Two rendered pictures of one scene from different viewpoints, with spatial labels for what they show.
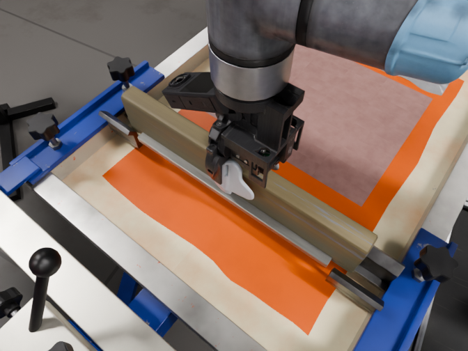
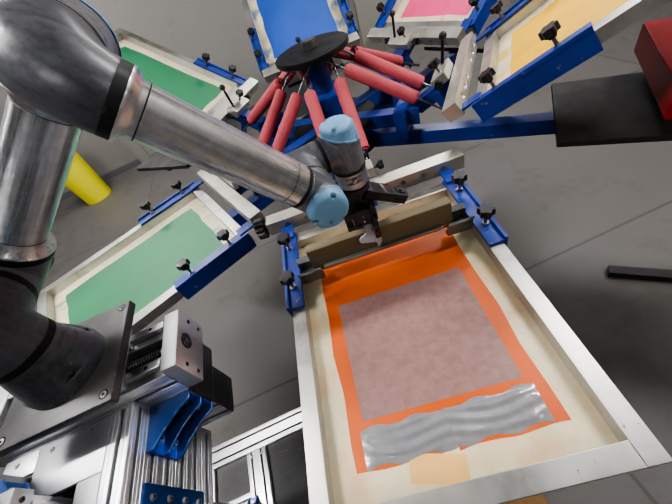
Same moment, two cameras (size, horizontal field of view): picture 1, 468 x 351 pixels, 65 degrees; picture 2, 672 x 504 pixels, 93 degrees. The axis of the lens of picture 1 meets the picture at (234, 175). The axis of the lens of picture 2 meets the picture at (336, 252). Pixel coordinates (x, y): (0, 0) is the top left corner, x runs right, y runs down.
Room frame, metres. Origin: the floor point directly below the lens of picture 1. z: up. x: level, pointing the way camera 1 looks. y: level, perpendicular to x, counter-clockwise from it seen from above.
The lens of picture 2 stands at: (0.74, -0.41, 1.68)
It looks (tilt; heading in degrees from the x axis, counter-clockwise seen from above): 46 degrees down; 150
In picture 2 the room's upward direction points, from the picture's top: 25 degrees counter-clockwise
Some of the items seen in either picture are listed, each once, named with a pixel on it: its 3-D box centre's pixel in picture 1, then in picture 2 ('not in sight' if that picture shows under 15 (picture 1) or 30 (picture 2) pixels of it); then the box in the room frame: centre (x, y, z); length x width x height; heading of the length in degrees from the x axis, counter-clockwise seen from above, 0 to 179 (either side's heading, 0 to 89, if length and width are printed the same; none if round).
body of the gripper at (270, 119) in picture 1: (253, 121); (357, 202); (0.26, -0.02, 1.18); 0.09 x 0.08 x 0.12; 52
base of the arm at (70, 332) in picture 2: not in sight; (43, 357); (0.09, -0.68, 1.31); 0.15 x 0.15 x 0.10
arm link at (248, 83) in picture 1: (253, 57); (352, 176); (0.27, -0.02, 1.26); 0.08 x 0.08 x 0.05
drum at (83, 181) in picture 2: not in sight; (79, 177); (-4.44, -0.46, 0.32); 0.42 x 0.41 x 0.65; 61
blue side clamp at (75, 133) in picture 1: (99, 125); (471, 212); (0.42, 0.24, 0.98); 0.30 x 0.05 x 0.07; 142
